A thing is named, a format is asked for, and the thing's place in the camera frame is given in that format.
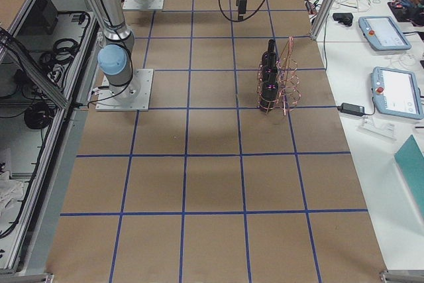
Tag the clear acrylic stand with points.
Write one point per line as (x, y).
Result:
(384, 130)

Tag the teal folder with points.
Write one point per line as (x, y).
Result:
(409, 158)

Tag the blue teach pendant near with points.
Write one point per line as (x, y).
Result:
(396, 93)

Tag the blue teach pendant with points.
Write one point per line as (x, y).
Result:
(383, 33)
(396, 93)

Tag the dark wine bottle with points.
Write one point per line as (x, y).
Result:
(268, 95)
(269, 57)
(269, 74)

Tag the blue teach pendant far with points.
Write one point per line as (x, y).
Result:
(383, 33)

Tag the black handheld device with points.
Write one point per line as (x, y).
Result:
(345, 19)

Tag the black power adapter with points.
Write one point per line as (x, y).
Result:
(351, 109)

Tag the copper wire bottle basket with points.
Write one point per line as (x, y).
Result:
(288, 95)

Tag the dark wine bottle front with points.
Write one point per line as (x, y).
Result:
(268, 95)

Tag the white crumpled cloth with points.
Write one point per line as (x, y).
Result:
(11, 190)

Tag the aluminium frame post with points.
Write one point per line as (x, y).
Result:
(328, 1)

